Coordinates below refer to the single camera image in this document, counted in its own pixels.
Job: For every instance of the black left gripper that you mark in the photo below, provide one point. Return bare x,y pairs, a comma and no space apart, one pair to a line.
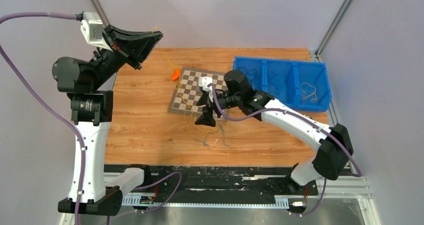
134,47

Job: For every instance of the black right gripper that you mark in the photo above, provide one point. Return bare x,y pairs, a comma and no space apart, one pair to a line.
207,117

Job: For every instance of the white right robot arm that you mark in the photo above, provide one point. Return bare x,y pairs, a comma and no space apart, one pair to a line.
332,144

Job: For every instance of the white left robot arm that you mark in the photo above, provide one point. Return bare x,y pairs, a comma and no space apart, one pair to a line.
91,116

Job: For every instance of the wooden chessboard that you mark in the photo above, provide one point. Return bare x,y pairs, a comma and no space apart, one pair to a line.
186,92

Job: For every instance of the orange plastic piece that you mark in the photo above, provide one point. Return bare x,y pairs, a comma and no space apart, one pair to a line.
176,74

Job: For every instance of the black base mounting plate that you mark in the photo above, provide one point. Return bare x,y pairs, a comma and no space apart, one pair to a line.
225,185

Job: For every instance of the blue plastic divided bin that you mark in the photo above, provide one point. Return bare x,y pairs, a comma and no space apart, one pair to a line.
301,85

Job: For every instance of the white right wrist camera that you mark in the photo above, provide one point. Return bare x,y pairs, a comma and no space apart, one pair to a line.
204,84

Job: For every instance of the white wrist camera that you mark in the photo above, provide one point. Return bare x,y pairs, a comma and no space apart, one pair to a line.
91,27
204,84

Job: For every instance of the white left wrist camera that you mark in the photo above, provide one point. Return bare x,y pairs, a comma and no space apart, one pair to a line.
91,27

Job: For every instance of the right aluminium frame post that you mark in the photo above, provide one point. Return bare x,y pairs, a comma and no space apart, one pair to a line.
341,12

